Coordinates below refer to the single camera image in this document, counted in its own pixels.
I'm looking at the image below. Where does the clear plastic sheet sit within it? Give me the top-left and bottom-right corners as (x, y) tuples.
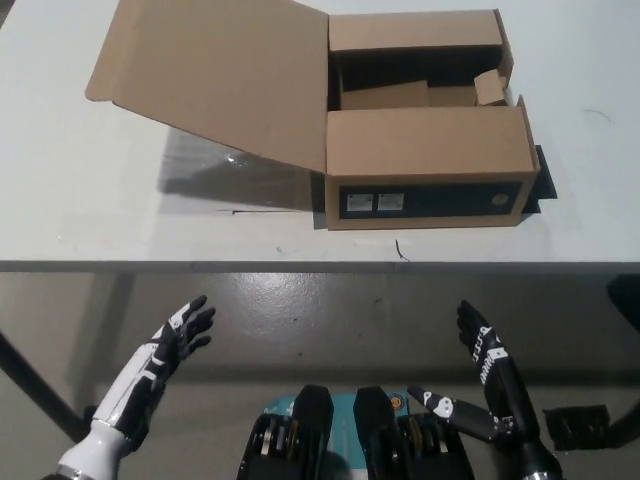
(157, 124), (327, 217)

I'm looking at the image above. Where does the small brown cardboard box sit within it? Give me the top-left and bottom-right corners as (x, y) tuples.
(473, 69), (509, 107)

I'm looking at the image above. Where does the black teal robot body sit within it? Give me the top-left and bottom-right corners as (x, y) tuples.
(237, 383), (474, 480)

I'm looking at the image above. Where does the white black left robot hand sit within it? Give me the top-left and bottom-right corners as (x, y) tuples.
(92, 294), (217, 444)

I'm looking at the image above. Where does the brown cardboard storage box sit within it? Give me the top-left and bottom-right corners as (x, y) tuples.
(84, 0), (544, 232)

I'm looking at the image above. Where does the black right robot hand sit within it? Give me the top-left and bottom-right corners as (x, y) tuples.
(406, 299), (545, 452)

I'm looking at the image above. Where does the black table leg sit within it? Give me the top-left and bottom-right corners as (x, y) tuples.
(0, 327), (85, 444)

